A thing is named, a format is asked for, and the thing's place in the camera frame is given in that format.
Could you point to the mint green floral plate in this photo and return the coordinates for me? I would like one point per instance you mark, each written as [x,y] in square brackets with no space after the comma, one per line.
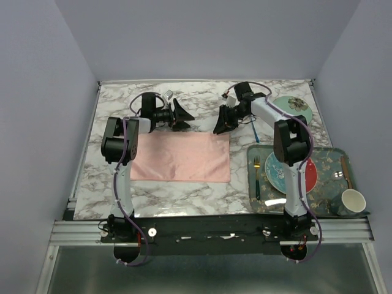
[294,106]

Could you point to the blue handled utensil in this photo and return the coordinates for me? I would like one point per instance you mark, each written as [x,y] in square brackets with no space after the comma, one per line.
[252,120]

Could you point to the gold fork green handle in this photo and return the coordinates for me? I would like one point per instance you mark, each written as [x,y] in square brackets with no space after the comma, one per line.
[257,182]

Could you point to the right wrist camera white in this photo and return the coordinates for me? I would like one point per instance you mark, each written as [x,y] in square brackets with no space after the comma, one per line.
[229,100]

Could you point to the wooden handled knife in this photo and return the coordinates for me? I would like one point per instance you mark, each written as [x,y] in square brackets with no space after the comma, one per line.
[346,173]

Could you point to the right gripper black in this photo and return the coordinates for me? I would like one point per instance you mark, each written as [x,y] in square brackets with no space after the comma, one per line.
[224,124]

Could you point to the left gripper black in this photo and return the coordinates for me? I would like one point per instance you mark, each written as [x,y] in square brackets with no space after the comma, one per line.
[179,114]

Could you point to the green floral serving tray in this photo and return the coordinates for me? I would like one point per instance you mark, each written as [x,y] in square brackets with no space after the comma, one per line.
[326,160]

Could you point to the white paper cup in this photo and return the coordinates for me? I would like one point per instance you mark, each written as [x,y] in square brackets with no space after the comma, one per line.
[353,200]

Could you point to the pink cloth napkin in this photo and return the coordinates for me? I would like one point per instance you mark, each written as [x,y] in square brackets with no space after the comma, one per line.
[182,156]

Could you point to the red and teal plate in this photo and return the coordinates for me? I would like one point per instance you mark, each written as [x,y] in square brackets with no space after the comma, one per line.
[275,174]

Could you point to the aluminium frame rail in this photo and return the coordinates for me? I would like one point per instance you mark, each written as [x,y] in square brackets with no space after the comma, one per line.
[335,231]

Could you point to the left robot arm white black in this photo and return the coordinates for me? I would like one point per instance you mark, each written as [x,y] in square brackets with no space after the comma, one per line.
[119,149]

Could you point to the silver spoon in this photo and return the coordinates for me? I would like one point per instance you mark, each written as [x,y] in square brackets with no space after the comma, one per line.
[335,176]

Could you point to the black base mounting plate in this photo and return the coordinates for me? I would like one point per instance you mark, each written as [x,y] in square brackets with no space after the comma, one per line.
[207,235]

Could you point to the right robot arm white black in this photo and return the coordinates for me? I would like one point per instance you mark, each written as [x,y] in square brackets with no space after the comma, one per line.
[292,145]

